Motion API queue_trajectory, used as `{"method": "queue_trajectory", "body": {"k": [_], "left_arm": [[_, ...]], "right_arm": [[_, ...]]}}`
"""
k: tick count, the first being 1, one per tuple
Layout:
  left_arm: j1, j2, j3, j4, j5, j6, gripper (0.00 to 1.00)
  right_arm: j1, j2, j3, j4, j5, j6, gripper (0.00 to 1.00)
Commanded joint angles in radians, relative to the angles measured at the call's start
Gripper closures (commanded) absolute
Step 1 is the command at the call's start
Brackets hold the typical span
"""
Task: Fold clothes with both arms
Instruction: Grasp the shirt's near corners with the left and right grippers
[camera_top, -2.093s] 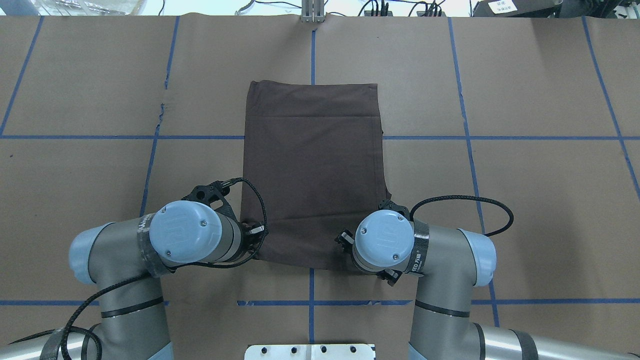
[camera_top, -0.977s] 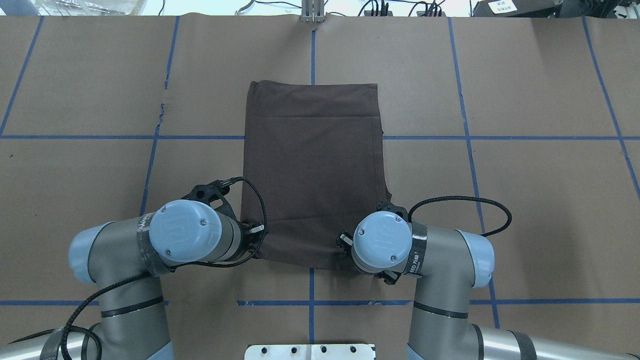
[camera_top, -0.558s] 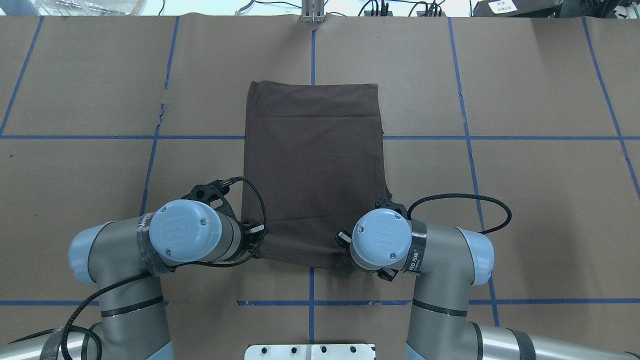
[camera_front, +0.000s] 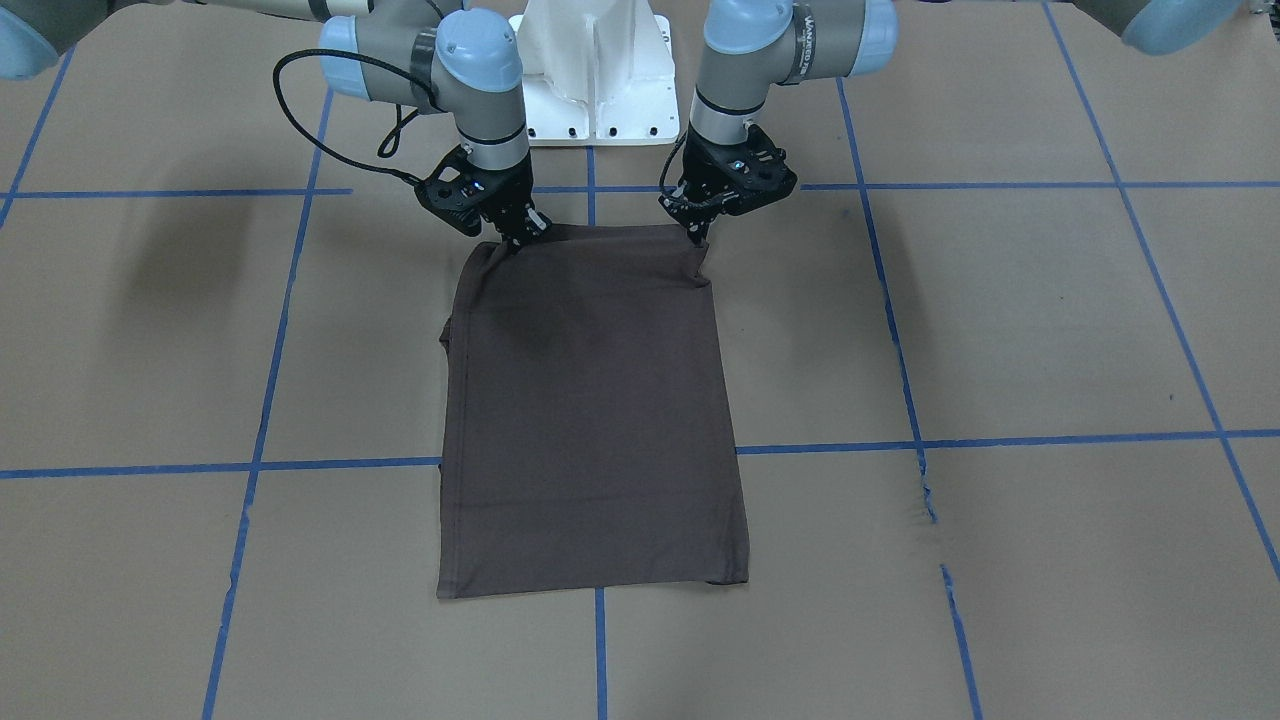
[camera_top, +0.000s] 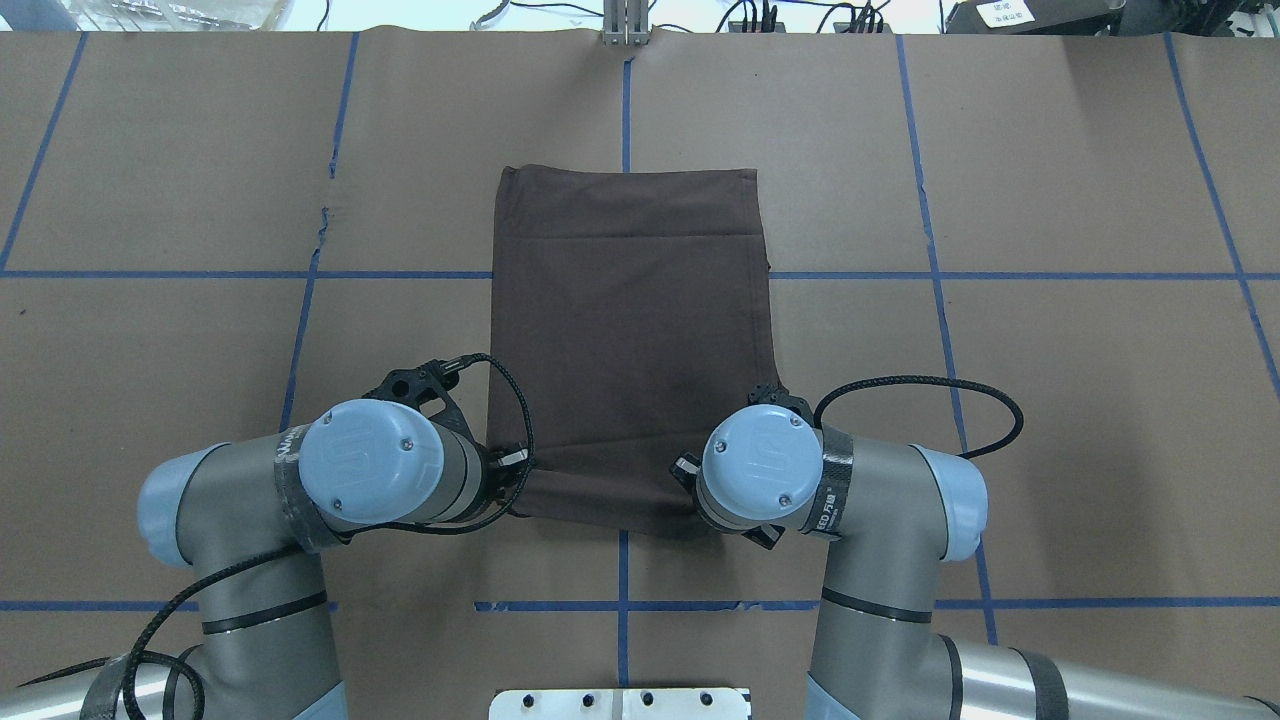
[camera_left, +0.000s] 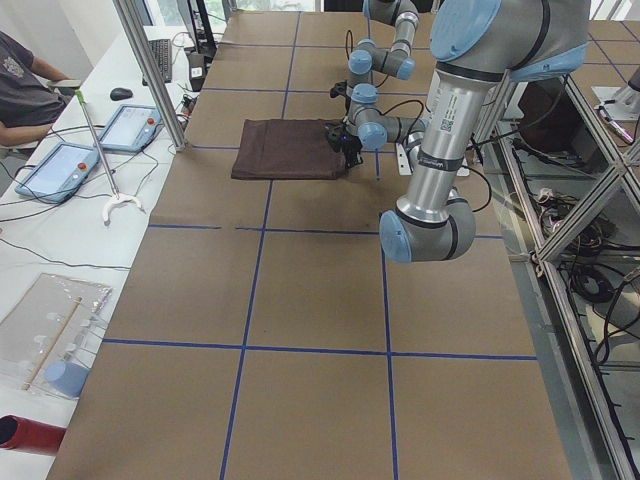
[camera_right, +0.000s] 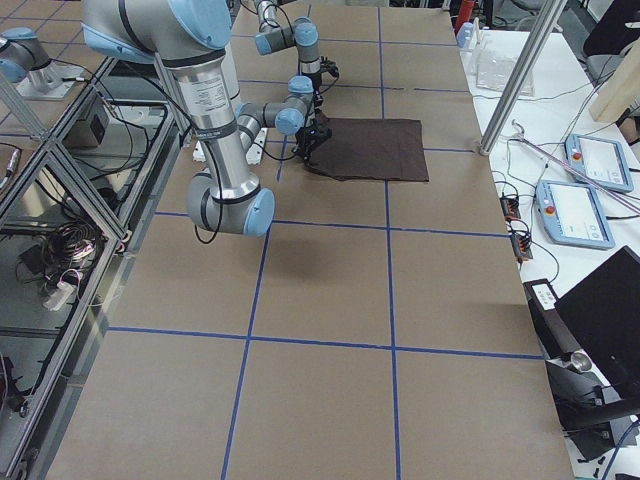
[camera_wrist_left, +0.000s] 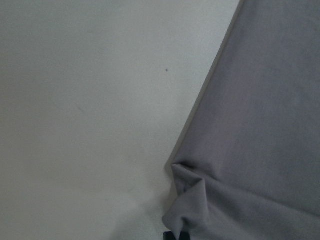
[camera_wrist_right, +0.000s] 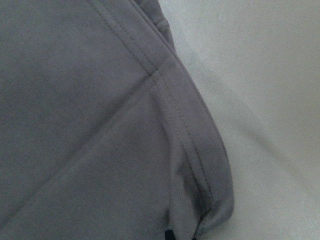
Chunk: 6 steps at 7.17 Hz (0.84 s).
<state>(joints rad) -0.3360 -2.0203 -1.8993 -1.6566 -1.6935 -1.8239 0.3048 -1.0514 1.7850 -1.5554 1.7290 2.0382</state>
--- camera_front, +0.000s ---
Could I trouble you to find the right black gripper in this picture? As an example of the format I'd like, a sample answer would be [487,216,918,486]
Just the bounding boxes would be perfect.
[481,151,553,250]

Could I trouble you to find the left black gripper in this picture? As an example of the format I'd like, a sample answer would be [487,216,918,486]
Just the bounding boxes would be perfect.
[658,129,736,246]

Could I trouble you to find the brown t-shirt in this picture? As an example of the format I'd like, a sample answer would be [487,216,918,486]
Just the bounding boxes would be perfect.
[436,224,750,600]

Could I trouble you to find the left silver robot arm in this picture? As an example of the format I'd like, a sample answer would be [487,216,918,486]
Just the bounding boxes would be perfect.
[659,1,901,245]

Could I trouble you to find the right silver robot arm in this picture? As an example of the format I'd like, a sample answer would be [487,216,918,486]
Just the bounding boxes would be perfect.
[3,1,554,249]

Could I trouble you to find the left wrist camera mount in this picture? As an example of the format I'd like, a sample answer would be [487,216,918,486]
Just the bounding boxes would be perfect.
[722,124,797,217]

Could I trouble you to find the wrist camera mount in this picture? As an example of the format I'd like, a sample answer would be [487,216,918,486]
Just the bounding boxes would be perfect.
[412,145,495,237]
[722,124,797,217]

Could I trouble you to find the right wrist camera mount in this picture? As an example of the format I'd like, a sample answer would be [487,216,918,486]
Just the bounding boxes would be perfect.
[412,145,495,237]

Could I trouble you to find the white pedestal column base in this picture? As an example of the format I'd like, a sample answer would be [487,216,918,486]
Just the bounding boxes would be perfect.
[509,1,681,147]

